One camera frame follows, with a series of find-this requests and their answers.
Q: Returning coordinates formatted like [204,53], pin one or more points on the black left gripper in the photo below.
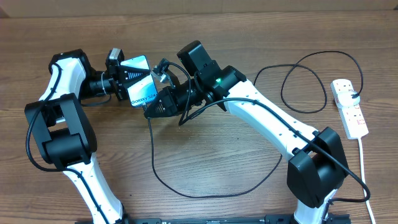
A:
[120,76]

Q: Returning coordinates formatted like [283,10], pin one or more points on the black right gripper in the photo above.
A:
[169,98]

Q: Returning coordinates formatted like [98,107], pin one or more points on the blue Galaxy smartphone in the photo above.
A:
[144,91]

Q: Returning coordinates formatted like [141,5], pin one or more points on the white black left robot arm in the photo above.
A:
[60,137]

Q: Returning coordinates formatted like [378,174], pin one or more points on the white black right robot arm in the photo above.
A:
[316,160]

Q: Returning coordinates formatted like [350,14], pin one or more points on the white charger plug adapter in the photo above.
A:
[345,99]

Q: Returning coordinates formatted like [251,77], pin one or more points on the white power strip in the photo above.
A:
[352,116]

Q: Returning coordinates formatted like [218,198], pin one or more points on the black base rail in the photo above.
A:
[268,219]

